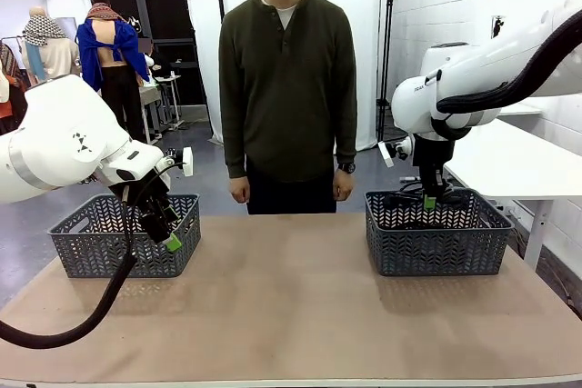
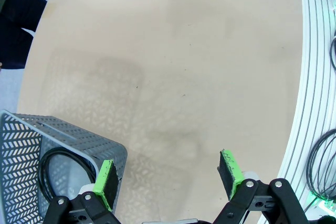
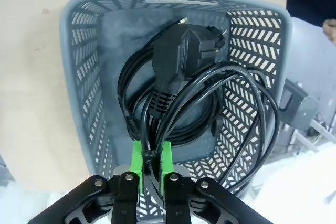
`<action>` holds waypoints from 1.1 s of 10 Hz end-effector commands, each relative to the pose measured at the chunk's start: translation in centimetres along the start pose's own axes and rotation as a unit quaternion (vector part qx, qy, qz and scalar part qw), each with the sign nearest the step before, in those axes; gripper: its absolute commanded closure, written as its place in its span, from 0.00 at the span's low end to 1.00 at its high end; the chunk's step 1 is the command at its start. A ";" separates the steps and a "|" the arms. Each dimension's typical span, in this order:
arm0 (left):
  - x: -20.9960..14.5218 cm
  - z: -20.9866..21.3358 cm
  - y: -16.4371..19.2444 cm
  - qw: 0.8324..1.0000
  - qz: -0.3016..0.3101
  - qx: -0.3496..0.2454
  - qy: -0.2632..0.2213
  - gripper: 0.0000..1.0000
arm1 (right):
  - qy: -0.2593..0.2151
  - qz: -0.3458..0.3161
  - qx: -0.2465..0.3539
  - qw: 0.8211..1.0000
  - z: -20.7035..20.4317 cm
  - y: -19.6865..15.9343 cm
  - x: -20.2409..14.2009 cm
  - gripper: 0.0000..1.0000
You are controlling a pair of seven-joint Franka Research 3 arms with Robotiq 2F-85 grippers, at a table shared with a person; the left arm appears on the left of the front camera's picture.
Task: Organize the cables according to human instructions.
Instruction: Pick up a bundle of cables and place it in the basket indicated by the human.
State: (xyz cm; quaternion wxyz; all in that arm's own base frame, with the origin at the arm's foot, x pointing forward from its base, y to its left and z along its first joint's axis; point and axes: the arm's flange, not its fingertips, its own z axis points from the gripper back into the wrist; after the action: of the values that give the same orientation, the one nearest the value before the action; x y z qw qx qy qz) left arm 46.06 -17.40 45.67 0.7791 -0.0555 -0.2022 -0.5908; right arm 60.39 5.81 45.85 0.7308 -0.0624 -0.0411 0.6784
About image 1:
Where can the person's left forearm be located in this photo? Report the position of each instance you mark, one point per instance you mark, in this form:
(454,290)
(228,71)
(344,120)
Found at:
(346,133)

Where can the person's left hand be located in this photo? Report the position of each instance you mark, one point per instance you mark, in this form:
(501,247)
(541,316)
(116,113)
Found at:
(344,188)

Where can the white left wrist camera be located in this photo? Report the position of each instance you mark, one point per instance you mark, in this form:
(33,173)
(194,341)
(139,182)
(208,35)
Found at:
(187,162)

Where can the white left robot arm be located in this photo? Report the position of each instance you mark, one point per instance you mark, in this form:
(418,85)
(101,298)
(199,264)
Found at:
(59,133)

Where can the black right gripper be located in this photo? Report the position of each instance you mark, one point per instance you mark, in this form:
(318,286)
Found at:
(432,154)

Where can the mannequin with blue cardigan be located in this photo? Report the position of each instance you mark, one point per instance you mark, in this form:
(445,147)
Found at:
(113,52)

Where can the large white table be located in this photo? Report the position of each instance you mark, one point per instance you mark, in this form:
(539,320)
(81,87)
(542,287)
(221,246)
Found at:
(509,161)

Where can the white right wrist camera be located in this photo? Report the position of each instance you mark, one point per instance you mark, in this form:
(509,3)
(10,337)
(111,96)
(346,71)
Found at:
(391,152)

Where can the background person white shirt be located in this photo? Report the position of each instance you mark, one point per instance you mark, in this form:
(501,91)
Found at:
(146,61)

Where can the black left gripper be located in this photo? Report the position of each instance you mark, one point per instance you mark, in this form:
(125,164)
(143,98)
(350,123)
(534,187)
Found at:
(147,197)

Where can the black double door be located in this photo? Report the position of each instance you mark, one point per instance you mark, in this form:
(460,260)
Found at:
(168,11)

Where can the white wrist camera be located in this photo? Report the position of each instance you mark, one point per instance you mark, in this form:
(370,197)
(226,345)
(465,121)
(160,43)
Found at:
(187,162)
(391,152)

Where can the grey background desk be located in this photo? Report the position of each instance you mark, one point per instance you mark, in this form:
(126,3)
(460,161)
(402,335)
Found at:
(168,81)

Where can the white photo backdrop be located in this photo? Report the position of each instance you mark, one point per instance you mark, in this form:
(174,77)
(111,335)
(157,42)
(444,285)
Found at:
(204,42)

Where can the black tripod pole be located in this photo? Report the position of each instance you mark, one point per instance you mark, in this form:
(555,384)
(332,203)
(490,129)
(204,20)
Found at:
(498,26)

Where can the black wristwatch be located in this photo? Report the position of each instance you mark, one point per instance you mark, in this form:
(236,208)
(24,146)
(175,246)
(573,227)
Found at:
(346,168)

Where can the person's right forearm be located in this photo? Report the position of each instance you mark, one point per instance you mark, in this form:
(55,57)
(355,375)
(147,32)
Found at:
(234,142)

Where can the grey perforated plastic basket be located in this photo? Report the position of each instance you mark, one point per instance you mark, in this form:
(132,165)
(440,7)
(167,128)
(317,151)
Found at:
(113,256)
(436,251)

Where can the hanging red patterned garments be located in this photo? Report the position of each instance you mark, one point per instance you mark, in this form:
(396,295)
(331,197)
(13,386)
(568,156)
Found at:
(10,88)

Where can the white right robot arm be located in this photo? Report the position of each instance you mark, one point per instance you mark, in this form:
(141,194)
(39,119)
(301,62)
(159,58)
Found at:
(477,74)

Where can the mannequin with patterned scarf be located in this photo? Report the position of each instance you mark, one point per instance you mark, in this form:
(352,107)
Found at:
(45,52)

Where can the person in olive henley sweater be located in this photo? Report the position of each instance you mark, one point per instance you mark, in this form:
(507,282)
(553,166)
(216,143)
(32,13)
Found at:
(286,88)

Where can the person's right hand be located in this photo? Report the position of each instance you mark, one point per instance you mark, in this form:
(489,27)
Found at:
(240,190)

